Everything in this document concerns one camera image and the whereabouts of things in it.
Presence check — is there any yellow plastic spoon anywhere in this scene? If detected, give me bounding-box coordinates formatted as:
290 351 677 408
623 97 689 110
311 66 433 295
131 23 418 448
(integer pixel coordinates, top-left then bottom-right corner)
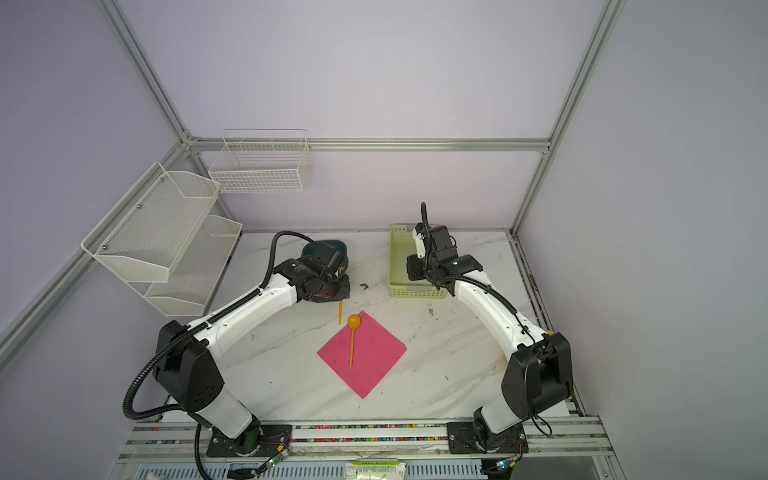
347 314 361 370

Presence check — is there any pink paper napkin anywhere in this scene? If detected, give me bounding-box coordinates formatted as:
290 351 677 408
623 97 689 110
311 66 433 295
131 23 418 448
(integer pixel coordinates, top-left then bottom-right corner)
317 311 407 399

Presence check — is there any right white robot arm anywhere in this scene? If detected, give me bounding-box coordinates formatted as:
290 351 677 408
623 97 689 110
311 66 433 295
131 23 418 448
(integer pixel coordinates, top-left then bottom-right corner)
406 221 573 452

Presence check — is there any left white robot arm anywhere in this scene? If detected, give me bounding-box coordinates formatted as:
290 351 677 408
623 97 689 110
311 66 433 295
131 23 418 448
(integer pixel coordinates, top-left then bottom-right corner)
151 231 350 444

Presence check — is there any teal plastic oval tub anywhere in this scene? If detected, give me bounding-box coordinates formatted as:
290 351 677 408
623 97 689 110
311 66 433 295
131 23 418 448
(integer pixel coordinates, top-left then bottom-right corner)
301 239 348 268

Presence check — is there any light green plastic basket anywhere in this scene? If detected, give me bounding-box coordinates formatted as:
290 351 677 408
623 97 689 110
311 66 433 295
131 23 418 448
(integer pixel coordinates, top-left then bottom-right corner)
387 224 451 299

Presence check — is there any white perforated metal shelf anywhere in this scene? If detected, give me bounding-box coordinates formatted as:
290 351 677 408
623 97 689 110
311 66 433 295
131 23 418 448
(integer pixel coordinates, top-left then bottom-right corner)
81 163 242 318

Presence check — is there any green white label box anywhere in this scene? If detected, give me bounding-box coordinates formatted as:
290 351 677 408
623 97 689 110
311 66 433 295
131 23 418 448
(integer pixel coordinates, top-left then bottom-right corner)
343 461 407 480

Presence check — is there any white wire basket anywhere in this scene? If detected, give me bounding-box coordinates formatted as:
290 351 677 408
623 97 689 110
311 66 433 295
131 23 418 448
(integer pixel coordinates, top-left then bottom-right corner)
208 129 312 194

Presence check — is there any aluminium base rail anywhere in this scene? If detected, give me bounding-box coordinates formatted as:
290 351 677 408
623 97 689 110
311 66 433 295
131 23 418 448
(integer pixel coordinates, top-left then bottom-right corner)
110 416 625 479

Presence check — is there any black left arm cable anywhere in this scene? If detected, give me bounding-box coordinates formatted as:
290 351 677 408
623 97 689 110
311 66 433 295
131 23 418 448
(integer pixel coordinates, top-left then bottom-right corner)
122 230 319 480

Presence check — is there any aluminium frame profile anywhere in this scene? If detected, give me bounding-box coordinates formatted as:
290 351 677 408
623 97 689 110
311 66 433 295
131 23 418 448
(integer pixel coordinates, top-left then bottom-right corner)
1 1 625 375

